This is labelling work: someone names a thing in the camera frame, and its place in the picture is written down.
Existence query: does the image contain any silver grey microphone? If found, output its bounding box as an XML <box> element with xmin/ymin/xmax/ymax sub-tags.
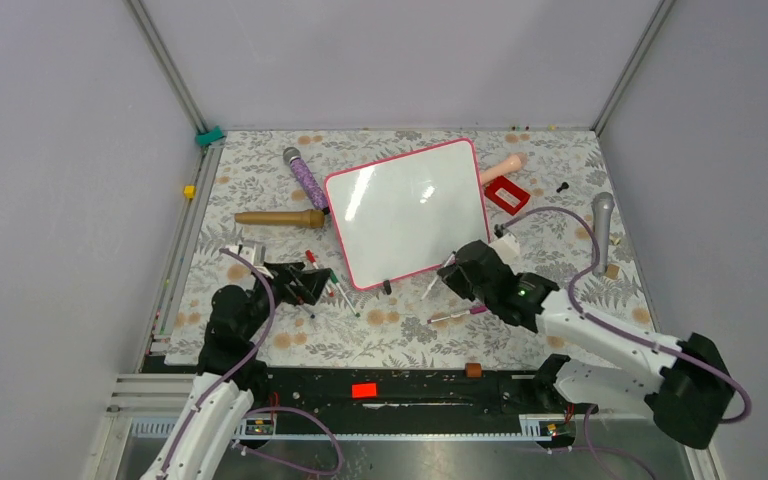
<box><xmin>591</xmin><ymin>192</ymin><xmax>615</xmax><ymax>277</ymax></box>

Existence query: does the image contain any purple glitter microphone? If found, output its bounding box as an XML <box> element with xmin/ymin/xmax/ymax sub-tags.
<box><xmin>283</xmin><ymin>147</ymin><xmax>330</xmax><ymax>214</ymax></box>

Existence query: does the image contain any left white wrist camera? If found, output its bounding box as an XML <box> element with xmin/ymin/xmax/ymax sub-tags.
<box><xmin>236</xmin><ymin>240</ymin><xmax>272</xmax><ymax>278</ymax></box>

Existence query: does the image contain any red rectangular frame block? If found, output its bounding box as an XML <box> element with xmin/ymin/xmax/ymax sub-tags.
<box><xmin>484</xmin><ymin>176</ymin><xmax>531</xmax><ymax>216</ymax></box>

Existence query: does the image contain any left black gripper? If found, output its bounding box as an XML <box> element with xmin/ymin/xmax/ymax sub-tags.
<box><xmin>241</xmin><ymin>261</ymin><xmax>331</xmax><ymax>339</ymax></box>

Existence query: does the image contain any pink capped marker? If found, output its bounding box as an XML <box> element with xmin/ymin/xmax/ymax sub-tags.
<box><xmin>427</xmin><ymin>306</ymin><xmax>487</xmax><ymax>324</ymax></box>

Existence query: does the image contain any small tan wooden cube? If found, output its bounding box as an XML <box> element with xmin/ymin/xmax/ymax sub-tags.
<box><xmin>605</xmin><ymin>264</ymin><xmax>620</xmax><ymax>280</ymax></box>

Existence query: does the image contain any teal corner bracket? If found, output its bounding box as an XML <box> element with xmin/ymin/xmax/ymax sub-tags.
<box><xmin>195</xmin><ymin>126</ymin><xmax>225</xmax><ymax>148</ymax></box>

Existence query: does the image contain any green capped marker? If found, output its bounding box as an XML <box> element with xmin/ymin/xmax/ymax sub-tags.
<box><xmin>330</xmin><ymin>270</ymin><xmax>360</xmax><ymax>318</ymax></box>

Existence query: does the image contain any blue capped marker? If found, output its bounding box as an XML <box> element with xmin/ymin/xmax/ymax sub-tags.
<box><xmin>297</xmin><ymin>303</ymin><xmax>316</xmax><ymax>319</ymax></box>

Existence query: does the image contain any black capped marker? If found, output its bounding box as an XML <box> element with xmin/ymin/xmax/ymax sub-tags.
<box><xmin>420</xmin><ymin>251</ymin><xmax>455</xmax><ymax>301</ymax></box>

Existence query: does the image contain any pink framed whiteboard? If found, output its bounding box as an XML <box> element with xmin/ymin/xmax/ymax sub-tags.
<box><xmin>324</xmin><ymin>138</ymin><xmax>490</xmax><ymax>290</ymax></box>

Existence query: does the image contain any pink toy microphone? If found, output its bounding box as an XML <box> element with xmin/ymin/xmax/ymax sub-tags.
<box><xmin>479</xmin><ymin>152</ymin><xmax>528</xmax><ymax>185</ymax></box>

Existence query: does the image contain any purple cable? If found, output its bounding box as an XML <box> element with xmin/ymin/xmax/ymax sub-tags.
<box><xmin>499</xmin><ymin>206</ymin><xmax>753</xmax><ymax>480</ymax></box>
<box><xmin>155</xmin><ymin>248</ymin><xmax>346</xmax><ymax>480</ymax></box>

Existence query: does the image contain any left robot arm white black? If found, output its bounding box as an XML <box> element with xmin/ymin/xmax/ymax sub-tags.
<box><xmin>142</xmin><ymin>262</ymin><xmax>332</xmax><ymax>479</ymax></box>

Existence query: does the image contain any small yellow cube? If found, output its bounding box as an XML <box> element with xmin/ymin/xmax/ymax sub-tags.
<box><xmin>183</xmin><ymin>185</ymin><xmax>196</xmax><ymax>200</ymax></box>

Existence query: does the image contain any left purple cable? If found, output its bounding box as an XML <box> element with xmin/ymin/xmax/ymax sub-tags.
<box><xmin>155</xmin><ymin>248</ymin><xmax>346</xmax><ymax>480</ymax></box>

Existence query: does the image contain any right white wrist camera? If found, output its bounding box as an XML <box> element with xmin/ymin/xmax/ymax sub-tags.
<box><xmin>489</xmin><ymin>233</ymin><xmax>521</xmax><ymax>264</ymax></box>

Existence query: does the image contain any aluminium slotted rail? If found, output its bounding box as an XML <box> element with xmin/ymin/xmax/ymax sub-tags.
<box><xmin>130</xmin><ymin>415</ymin><xmax>567</xmax><ymax>443</ymax></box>

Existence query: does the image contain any red tape label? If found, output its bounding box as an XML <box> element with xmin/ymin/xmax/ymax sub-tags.
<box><xmin>350</xmin><ymin>382</ymin><xmax>378</xmax><ymax>399</ymax></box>

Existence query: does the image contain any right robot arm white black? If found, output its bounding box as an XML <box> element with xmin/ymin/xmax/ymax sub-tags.
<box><xmin>437</xmin><ymin>241</ymin><xmax>737</xmax><ymax>449</ymax></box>

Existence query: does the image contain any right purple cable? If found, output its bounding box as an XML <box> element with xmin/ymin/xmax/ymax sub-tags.
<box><xmin>499</xmin><ymin>206</ymin><xmax>753</xmax><ymax>480</ymax></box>

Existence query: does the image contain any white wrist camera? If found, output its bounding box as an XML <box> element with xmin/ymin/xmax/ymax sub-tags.
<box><xmin>236</xmin><ymin>240</ymin><xmax>272</xmax><ymax>278</ymax></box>
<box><xmin>489</xmin><ymin>233</ymin><xmax>521</xmax><ymax>264</ymax></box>

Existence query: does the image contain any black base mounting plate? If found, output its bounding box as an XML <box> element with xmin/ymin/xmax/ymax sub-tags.
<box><xmin>255</xmin><ymin>367</ymin><xmax>588</xmax><ymax>436</ymax></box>

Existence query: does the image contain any small brown block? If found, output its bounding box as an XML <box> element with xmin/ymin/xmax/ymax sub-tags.
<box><xmin>464</xmin><ymin>362</ymin><xmax>483</xmax><ymax>379</ymax></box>

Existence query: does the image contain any red capped marker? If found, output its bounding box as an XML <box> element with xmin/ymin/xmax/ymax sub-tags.
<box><xmin>305</xmin><ymin>250</ymin><xmax>335</xmax><ymax>298</ymax></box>

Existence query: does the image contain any floral patterned table mat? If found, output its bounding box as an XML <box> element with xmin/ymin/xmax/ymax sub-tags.
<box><xmin>163</xmin><ymin>128</ymin><xmax>669</xmax><ymax>373</ymax></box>

